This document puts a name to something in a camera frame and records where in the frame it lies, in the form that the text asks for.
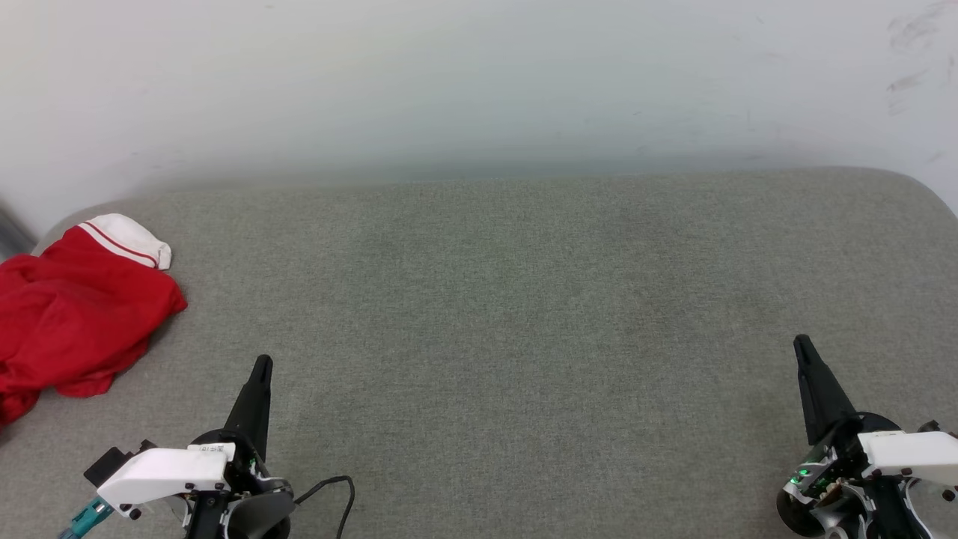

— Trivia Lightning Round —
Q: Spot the grey fabric sofa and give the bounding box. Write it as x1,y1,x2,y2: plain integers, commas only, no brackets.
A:
0,166,958,539

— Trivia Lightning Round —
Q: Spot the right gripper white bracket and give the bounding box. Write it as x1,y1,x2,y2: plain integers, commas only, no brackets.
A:
776,334,958,539

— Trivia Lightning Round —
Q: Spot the teal cable connector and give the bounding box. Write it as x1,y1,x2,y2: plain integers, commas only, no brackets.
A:
58,497,115,539

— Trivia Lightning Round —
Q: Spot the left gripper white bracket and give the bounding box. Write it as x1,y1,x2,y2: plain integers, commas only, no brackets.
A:
96,355,296,539

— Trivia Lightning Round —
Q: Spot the red shirt with white sleeves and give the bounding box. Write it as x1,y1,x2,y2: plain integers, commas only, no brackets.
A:
0,213,189,428

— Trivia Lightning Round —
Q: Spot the thin black cable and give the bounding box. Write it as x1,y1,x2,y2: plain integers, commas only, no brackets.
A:
294,475,357,539

